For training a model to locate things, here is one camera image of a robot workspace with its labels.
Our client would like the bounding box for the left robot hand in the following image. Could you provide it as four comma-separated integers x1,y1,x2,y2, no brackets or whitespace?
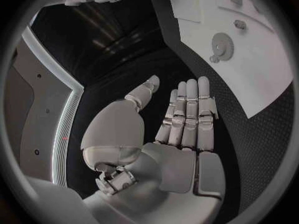
80,75,227,224

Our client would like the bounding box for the white task board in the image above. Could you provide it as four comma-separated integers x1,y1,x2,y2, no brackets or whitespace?
167,0,295,119

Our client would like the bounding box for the large grey gear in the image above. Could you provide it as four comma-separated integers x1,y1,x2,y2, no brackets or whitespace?
211,32,235,61

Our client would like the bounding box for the grey peg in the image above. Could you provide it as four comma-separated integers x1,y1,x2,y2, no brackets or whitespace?
233,19,247,30

